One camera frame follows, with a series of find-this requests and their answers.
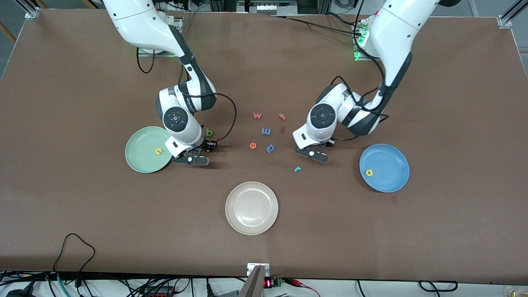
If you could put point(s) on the pink letter w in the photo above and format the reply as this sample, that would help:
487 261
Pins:
257 116

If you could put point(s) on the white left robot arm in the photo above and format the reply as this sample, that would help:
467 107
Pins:
396 33

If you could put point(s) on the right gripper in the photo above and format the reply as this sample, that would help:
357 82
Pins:
206 144

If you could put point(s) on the blue plate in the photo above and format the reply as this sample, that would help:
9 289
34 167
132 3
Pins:
387 161

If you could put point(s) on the grey electronics box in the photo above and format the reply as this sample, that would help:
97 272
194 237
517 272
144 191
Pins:
266 7

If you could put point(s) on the grey camera stand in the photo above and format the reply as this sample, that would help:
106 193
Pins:
253 286

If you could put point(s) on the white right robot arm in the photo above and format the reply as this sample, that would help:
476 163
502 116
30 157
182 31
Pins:
140 24

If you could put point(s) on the green terminal block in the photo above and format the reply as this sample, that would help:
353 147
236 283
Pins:
278 282

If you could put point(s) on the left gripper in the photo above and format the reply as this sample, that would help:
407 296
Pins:
328 144

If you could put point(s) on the orange wooden stick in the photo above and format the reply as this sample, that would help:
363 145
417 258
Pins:
6 31

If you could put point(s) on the white plate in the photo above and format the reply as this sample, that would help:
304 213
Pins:
251 208

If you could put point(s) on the blue letter m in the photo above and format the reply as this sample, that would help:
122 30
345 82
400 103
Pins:
266 131

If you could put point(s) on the blue letter p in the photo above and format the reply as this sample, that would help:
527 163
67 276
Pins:
269 150

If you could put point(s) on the green plate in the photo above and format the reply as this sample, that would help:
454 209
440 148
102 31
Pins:
144 161

